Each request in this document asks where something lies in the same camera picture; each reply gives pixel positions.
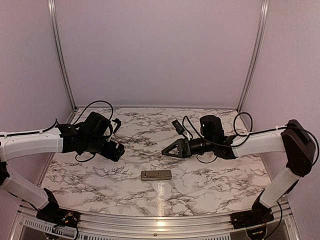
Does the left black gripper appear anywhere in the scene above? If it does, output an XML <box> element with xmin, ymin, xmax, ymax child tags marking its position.
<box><xmin>84</xmin><ymin>136</ymin><xmax>126</xmax><ymax>161</ymax></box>

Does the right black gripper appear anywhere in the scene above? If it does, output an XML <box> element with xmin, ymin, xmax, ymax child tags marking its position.
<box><xmin>161</xmin><ymin>136</ymin><xmax>215</xmax><ymax>159</ymax></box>

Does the white remote control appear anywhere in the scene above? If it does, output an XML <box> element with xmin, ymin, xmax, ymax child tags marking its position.
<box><xmin>140</xmin><ymin>170</ymin><xmax>172</xmax><ymax>181</ymax></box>

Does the grey battery compartment cover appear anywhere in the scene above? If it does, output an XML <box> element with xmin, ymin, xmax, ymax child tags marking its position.
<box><xmin>144</xmin><ymin>170</ymin><xmax>159</xmax><ymax>178</ymax></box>

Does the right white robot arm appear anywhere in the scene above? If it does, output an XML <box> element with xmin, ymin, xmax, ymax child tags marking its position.
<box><xmin>161</xmin><ymin>115</ymin><xmax>320</xmax><ymax>224</ymax></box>

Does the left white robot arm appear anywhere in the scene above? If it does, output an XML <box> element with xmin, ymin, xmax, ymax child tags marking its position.
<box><xmin>0</xmin><ymin>112</ymin><xmax>125</xmax><ymax>223</ymax></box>

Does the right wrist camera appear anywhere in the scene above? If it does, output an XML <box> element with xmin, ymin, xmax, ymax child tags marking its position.
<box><xmin>171</xmin><ymin>119</ymin><xmax>193</xmax><ymax>140</ymax></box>

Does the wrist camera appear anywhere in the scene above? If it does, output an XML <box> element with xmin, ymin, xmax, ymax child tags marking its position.
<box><xmin>109</xmin><ymin>118</ymin><xmax>122</xmax><ymax>136</ymax></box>
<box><xmin>171</xmin><ymin>119</ymin><xmax>193</xmax><ymax>140</ymax></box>

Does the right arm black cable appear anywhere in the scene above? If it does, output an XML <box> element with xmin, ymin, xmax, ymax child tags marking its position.
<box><xmin>181</xmin><ymin>111</ymin><xmax>320</xmax><ymax>165</ymax></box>

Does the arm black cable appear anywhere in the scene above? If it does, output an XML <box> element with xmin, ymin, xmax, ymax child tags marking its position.
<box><xmin>0</xmin><ymin>100</ymin><xmax>115</xmax><ymax>163</ymax></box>
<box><xmin>181</xmin><ymin>111</ymin><xmax>320</xmax><ymax>165</ymax></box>

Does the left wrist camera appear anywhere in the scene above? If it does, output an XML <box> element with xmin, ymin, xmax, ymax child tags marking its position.
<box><xmin>109</xmin><ymin>118</ymin><xmax>122</xmax><ymax>136</ymax></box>

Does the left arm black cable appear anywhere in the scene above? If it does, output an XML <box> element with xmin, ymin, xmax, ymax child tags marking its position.
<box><xmin>0</xmin><ymin>100</ymin><xmax>115</xmax><ymax>163</ymax></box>

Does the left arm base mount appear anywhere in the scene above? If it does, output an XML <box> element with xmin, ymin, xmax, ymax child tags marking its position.
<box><xmin>36</xmin><ymin>208</ymin><xmax>80</xmax><ymax>228</ymax></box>

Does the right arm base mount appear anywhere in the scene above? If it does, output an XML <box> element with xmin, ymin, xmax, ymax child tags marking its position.
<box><xmin>230</xmin><ymin>209</ymin><xmax>275</xmax><ymax>230</ymax></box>

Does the front aluminium rail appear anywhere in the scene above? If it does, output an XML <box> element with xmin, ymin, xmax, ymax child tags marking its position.
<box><xmin>14</xmin><ymin>197</ymin><xmax>301</xmax><ymax>240</ymax></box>

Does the right aluminium frame post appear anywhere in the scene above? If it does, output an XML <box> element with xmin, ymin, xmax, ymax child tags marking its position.
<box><xmin>236</xmin><ymin>0</ymin><xmax>270</xmax><ymax>112</ymax></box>

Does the aluminium frame post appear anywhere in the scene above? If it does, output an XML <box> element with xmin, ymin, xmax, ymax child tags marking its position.
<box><xmin>47</xmin><ymin>0</ymin><xmax>77</xmax><ymax>111</ymax></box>
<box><xmin>236</xmin><ymin>0</ymin><xmax>270</xmax><ymax>112</ymax></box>

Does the left aluminium frame post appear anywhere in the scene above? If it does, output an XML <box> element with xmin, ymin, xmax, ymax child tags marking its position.
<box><xmin>47</xmin><ymin>0</ymin><xmax>77</xmax><ymax>111</ymax></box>

